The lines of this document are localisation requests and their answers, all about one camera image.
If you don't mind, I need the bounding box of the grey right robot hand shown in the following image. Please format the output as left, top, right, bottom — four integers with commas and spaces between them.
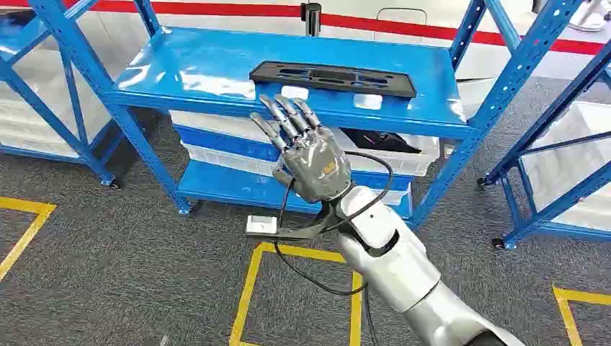
249, 94, 354, 205

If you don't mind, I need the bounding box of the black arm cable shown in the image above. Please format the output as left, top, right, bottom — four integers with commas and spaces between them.
273, 179, 380, 346
318, 151, 394, 235

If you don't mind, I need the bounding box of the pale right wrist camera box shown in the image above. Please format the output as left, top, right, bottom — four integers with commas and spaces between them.
246, 215, 279, 236

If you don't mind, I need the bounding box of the black plastic part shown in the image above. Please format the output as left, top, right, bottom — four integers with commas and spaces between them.
341, 128, 423, 155

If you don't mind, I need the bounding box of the white round stand base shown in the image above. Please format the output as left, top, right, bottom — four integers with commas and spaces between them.
568, 0, 611, 33

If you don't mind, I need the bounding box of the blue plastic crate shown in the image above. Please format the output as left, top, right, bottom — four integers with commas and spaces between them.
174, 124, 287, 164

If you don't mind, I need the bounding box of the black plastic slotted panel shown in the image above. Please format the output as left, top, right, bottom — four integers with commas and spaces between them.
249, 61, 418, 99

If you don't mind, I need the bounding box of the blue metal shelf rack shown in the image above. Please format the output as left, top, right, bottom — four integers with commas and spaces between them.
27, 0, 586, 230
477, 40, 611, 250
0, 9, 120, 189

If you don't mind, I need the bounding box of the red barrier band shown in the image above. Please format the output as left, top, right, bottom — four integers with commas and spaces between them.
0, 0, 606, 56

